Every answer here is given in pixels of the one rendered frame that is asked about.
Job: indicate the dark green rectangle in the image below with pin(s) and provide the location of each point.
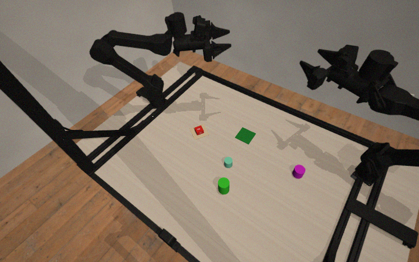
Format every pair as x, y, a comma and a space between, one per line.
245, 135

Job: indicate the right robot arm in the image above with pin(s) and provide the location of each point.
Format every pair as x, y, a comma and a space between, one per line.
374, 84

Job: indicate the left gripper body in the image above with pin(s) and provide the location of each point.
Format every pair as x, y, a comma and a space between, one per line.
205, 45

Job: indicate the red block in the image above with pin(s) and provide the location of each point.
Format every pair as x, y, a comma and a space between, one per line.
199, 130

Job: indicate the tan flat rectangle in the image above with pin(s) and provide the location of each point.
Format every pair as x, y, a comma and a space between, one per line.
201, 135

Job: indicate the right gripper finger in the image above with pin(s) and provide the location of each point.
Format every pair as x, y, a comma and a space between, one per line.
308, 69
329, 56

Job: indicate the magenta cylinder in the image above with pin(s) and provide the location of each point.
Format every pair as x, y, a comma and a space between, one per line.
298, 171

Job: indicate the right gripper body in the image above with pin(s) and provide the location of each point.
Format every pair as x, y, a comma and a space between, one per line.
318, 76

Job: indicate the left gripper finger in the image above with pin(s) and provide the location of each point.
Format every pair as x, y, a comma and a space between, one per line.
218, 32
219, 48

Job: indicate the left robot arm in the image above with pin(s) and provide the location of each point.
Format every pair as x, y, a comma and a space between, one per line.
102, 51

